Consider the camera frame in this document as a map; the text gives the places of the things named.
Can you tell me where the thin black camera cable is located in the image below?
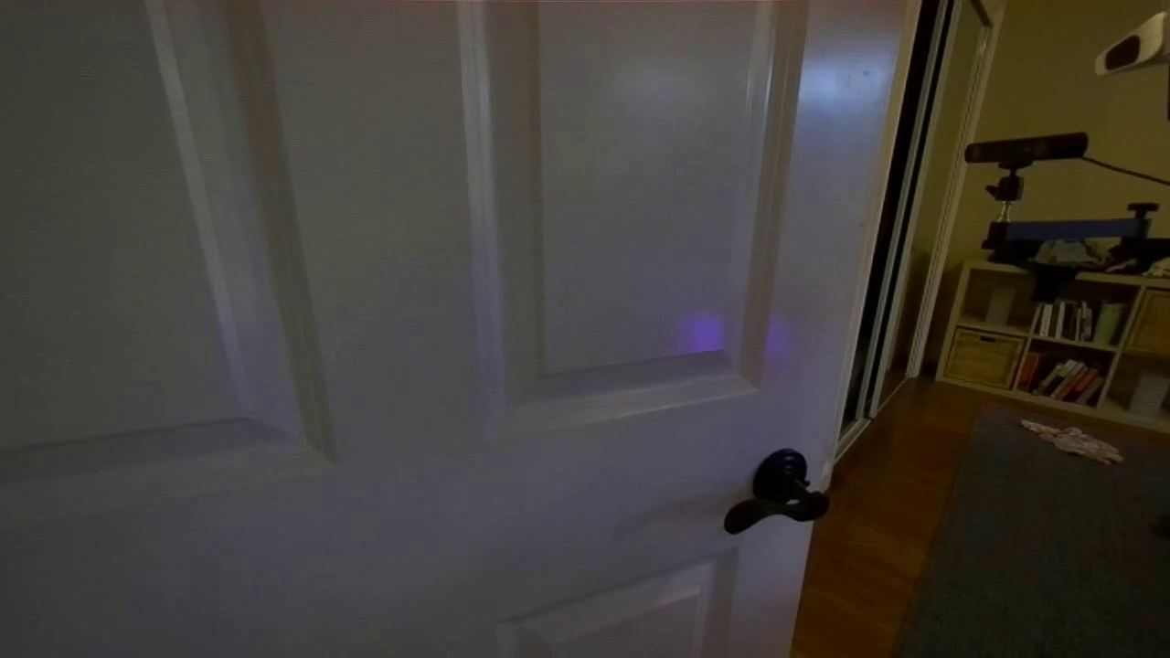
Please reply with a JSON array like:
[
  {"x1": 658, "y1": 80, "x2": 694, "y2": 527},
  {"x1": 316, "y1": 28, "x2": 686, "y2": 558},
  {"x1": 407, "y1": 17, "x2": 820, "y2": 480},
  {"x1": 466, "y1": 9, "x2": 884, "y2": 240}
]
[{"x1": 1077, "y1": 150, "x2": 1170, "y2": 192}]

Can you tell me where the crumpled pink white cloth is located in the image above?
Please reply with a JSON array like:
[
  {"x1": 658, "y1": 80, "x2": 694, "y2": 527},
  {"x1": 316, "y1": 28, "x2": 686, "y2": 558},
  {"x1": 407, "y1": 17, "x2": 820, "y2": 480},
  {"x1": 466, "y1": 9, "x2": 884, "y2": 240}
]
[{"x1": 1016, "y1": 416, "x2": 1128, "y2": 468}]

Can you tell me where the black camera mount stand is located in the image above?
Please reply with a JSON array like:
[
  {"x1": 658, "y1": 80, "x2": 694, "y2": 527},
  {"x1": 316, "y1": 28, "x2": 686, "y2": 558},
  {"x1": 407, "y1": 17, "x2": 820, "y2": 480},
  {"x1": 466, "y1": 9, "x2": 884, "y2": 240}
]
[{"x1": 978, "y1": 159, "x2": 1036, "y2": 263}]

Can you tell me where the grey floor rug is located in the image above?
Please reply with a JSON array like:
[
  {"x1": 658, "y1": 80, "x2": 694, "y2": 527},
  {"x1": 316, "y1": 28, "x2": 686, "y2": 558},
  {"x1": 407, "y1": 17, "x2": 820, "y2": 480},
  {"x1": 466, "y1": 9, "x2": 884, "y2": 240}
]
[{"x1": 894, "y1": 404, "x2": 1170, "y2": 658}]

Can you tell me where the woven storage basket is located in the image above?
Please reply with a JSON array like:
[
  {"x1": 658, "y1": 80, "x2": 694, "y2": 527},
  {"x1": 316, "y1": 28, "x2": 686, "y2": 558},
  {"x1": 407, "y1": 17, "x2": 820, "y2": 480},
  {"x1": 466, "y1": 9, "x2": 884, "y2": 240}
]
[{"x1": 943, "y1": 323, "x2": 1028, "y2": 392}]

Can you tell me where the black bar stereo camera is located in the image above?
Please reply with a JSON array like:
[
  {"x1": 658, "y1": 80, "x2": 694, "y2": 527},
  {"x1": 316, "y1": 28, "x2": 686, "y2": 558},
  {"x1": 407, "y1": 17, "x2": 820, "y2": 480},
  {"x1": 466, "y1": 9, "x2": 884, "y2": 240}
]
[{"x1": 961, "y1": 128, "x2": 1092, "y2": 172}]

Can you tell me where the black lever door handle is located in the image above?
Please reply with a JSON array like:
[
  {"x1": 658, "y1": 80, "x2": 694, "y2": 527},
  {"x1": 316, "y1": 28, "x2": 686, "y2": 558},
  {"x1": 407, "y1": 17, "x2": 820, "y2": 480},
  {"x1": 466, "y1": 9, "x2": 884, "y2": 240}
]
[{"x1": 721, "y1": 447, "x2": 832, "y2": 538}]

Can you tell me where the white closet door frame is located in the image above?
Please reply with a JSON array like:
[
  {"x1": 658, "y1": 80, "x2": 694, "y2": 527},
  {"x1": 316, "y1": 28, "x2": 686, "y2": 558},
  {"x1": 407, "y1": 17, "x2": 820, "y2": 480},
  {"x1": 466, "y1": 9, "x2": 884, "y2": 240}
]
[{"x1": 837, "y1": 0, "x2": 1009, "y2": 440}]

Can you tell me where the white cube bookshelf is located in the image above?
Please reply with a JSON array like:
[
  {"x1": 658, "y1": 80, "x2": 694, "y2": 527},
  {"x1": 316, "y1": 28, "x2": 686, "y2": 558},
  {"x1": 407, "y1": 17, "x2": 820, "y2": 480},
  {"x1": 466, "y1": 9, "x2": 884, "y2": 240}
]
[{"x1": 933, "y1": 256, "x2": 1170, "y2": 433}]

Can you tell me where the row of white books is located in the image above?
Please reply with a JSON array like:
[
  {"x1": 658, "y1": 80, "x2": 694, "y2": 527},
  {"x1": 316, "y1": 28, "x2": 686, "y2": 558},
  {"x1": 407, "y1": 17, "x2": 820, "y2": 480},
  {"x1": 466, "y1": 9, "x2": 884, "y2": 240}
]
[{"x1": 1028, "y1": 296, "x2": 1133, "y2": 351}]

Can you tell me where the white panelled door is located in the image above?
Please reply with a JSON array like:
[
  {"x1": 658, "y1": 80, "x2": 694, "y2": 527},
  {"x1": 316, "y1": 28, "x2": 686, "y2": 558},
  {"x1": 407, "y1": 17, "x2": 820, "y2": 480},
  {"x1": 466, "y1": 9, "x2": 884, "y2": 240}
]
[{"x1": 0, "y1": 0, "x2": 923, "y2": 658}]

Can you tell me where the row of red books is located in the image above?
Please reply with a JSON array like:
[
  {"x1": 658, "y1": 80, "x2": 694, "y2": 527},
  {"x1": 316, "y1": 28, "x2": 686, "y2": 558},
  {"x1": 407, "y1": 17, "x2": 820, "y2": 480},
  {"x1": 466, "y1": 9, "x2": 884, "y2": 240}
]
[{"x1": 1014, "y1": 348, "x2": 1110, "y2": 408}]

